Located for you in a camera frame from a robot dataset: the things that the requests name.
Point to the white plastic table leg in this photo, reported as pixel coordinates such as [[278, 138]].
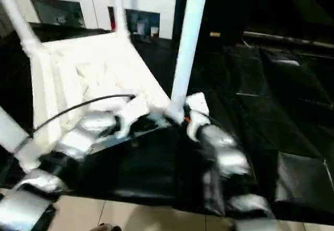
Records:
[[188, 45], [19, 19], [120, 9], [13, 134]]

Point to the white plastic table top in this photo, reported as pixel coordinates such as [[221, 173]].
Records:
[[104, 66]]

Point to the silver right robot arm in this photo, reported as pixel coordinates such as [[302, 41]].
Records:
[[229, 157]]

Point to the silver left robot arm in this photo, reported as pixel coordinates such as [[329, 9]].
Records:
[[86, 126]]

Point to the black mat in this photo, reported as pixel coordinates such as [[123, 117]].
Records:
[[261, 97]]

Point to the small tan label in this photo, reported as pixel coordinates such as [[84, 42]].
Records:
[[214, 34]]

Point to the white cup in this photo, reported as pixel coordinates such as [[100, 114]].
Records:
[[154, 31]]

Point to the white textured jar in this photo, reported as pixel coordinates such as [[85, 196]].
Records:
[[141, 27]]

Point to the dark metal rod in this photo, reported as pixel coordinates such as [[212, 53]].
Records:
[[287, 39]]

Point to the grey white ornament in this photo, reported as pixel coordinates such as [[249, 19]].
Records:
[[77, 16]]

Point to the small white figurine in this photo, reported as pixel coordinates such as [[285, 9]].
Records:
[[60, 19]]

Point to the black backdrop cloth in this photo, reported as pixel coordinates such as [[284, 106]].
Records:
[[274, 3]]

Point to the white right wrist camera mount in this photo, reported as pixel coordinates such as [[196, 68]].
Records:
[[199, 103]]

